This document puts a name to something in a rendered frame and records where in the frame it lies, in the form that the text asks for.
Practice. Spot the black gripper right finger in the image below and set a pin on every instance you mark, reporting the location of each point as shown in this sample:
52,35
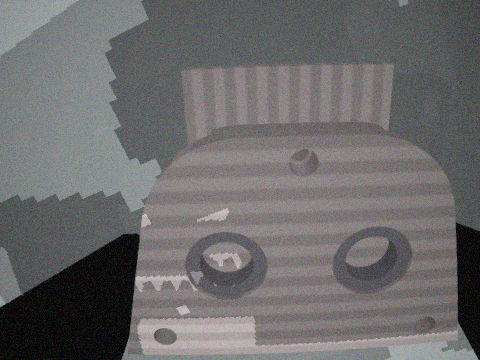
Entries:
468,284

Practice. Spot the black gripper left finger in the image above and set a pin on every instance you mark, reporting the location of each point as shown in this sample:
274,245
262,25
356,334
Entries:
81,313

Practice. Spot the grey metal plate with two round holes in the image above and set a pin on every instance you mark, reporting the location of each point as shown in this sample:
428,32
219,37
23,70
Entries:
297,214

